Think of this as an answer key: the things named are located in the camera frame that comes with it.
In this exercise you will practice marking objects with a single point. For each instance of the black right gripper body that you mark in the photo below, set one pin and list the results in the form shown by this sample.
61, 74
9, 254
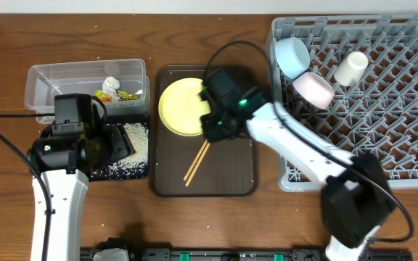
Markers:
215, 127

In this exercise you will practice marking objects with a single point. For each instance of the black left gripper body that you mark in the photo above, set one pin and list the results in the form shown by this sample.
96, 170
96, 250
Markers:
120, 143

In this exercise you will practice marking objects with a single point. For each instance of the wooden chopstick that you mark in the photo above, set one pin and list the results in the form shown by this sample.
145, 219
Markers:
199, 165
196, 161

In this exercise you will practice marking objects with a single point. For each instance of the green orange snack wrapper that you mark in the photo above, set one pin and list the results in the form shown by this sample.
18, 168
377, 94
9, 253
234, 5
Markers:
123, 95

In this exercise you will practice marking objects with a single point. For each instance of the yellow plate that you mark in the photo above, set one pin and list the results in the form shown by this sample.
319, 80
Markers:
180, 107

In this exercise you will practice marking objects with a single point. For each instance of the white tissue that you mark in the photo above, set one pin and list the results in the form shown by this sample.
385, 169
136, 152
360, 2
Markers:
110, 88

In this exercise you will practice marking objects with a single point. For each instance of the blue bowl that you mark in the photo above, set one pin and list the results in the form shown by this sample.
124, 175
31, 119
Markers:
292, 57

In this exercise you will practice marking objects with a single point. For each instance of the pale green cup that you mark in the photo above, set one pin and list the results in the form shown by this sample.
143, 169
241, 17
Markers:
351, 69

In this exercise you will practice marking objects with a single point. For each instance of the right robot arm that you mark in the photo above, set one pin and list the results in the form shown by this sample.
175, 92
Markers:
355, 196

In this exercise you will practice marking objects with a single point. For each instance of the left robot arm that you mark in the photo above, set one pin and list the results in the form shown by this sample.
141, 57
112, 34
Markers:
58, 212

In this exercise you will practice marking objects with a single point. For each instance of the grey dishwasher rack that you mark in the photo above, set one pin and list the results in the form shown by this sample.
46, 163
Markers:
379, 114

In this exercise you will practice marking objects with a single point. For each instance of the black plastic tray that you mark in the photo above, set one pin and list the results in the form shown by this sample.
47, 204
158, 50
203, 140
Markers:
89, 149

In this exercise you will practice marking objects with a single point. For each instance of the brown serving tray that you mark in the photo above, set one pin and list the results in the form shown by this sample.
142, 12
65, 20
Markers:
182, 168

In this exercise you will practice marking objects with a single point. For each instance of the clear plastic bin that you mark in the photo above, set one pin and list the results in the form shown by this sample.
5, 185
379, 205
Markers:
45, 82

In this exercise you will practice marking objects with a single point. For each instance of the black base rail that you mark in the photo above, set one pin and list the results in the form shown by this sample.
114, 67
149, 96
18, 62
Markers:
121, 249

